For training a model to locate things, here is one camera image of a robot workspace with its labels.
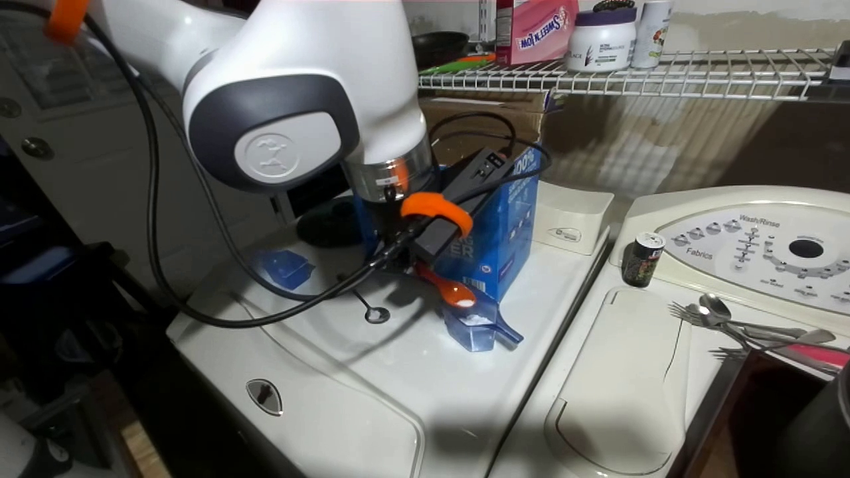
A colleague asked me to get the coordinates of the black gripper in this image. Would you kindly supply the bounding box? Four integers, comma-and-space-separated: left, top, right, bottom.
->
406, 218, 463, 285

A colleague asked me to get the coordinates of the orange plastic spoon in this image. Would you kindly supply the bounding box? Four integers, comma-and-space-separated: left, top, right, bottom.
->
413, 259, 480, 310

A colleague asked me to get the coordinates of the dark metal spoon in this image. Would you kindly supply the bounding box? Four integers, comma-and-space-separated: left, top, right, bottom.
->
350, 289, 394, 326

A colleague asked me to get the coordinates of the silver metal spoon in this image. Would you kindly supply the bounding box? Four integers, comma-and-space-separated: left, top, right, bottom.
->
672, 303, 814, 352
697, 293, 840, 343

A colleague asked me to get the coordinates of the blue Tide detergent box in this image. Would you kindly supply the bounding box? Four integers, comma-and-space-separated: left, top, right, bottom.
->
353, 91, 548, 307

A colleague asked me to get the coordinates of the white washing machine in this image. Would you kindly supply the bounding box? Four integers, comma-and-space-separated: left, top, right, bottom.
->
166, 181, 621, 478

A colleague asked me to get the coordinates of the small dark jar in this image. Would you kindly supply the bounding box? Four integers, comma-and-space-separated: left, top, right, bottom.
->
618, 230, 668, 289

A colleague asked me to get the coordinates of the orange green plastic item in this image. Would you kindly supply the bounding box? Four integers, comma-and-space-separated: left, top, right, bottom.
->
439, 54, 498, 78

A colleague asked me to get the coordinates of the oval metal washer badge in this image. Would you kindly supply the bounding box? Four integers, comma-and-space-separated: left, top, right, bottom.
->
244, 378, 286, 420

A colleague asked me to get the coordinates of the slim clear bottle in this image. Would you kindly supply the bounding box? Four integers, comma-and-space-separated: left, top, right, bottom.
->
475, 0, 499, 51

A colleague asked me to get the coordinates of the pink red carton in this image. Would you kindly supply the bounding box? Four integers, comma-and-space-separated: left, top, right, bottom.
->
494, 0, 583, 68

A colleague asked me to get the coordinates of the white jar purple lid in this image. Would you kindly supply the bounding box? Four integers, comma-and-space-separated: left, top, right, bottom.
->
565, 6, 641, 75

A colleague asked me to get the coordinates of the white spray can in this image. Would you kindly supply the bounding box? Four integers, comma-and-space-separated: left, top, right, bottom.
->
629, 0, 676, 75

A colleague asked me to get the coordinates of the dark brown tray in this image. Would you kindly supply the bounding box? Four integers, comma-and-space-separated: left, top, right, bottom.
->
669, 348, 850, 478

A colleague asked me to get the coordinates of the wooden plank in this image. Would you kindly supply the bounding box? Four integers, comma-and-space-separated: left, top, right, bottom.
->
90, 370, 173, 478

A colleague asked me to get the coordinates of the round dryer control dial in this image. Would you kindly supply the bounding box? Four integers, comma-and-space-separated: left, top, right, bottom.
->
783, 233, 828, 263

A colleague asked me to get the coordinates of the orange strap at gripper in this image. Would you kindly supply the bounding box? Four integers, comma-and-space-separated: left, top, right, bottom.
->
395, 188, 479, 240

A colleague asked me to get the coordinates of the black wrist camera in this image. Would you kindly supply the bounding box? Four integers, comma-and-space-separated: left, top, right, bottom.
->
439, 144, 517, 212

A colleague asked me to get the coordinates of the white wire shelf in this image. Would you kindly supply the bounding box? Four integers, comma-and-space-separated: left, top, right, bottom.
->
415, 48, 840, 103

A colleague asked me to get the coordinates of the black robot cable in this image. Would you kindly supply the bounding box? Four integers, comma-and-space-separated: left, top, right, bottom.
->
75, 11, 552, 331

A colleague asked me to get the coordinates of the orange strap on arm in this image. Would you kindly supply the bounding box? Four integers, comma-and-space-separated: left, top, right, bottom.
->
42, 0, 94, 46

